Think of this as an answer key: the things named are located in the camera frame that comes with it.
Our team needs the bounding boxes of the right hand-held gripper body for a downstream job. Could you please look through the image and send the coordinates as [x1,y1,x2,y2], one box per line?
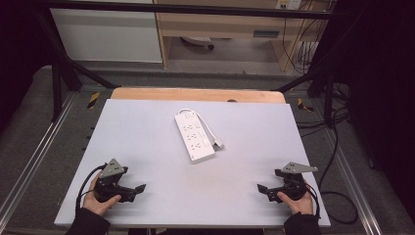
[274,162,319,201]

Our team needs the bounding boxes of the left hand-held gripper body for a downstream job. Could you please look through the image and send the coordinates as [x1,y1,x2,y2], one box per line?
[94,159,129,203]

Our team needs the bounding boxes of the person's right hand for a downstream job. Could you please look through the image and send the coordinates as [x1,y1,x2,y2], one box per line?
[276,182,314,215]

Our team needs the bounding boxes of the person's left hand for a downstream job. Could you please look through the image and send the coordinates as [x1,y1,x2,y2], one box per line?
[82,174,122,217]

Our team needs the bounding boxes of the white power strip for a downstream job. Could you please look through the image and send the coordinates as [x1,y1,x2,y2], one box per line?
[173,110,216,165]

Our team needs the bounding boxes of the yellow black floor tape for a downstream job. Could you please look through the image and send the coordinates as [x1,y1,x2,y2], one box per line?
[86,91,101,110]
[297,97,315,113]

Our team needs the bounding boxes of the wooden board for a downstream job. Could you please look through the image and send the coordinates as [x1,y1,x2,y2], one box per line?
[110,86,287,105]

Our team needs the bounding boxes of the white cabinet panel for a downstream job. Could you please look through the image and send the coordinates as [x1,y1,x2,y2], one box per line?
[50,7,163,64]

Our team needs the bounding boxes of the chair base with caster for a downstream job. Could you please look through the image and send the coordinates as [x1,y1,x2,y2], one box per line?
[180,35,216,51]

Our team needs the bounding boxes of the light wooden desk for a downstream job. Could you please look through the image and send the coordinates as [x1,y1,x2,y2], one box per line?
[153,0,331,71]

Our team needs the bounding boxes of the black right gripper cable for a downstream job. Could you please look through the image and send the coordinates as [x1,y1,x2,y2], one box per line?
[302,181,323,220]

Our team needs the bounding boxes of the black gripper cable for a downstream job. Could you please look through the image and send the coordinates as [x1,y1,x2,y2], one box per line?
[302,181,323,220]
[74,163,109,213]

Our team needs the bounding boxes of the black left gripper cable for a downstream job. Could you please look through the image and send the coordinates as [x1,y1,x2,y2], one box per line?
[74,163,109,213]

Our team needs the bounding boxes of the black floor cable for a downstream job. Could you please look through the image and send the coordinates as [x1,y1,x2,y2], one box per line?
[295,104,360,226]

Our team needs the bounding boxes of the aluminium floor rail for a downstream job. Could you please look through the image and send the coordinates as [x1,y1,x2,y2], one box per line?
[321,128,384,235]
[0,92,79,223]

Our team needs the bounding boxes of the white power strip cable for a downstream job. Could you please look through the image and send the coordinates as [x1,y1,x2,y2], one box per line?
[177,108,225,152]

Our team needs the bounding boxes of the black metal frame stand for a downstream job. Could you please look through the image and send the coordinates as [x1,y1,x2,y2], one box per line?
[275,6,351,126]
[32,6,122,122]

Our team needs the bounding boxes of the hanging black cables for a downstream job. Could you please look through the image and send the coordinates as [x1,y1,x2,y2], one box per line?
[281,0,327,75]

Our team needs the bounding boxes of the black metal frame crossbar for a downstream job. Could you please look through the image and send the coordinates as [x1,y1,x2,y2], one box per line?
[35,0,337,21]

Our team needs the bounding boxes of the white wall socket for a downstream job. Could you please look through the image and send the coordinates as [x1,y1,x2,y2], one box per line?
[275,0,303,11]

